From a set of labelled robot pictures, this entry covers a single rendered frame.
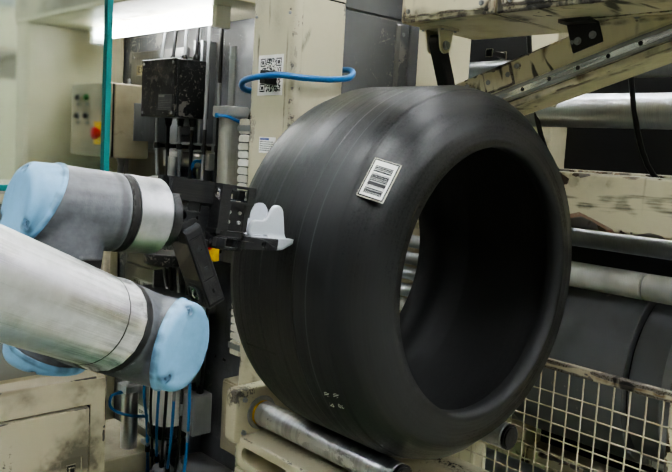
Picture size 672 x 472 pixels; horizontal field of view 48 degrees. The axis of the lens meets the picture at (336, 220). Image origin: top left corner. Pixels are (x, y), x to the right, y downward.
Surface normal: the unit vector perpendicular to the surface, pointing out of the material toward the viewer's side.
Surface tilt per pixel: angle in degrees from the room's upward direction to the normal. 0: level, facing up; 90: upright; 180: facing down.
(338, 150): 51
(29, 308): 107
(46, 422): 90
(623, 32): 90
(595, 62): 90
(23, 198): 78
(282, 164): 56
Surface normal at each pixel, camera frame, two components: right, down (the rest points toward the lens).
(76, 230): 0.57, 0.07
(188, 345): 0.92, 0.15
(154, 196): 0.66, -0.38
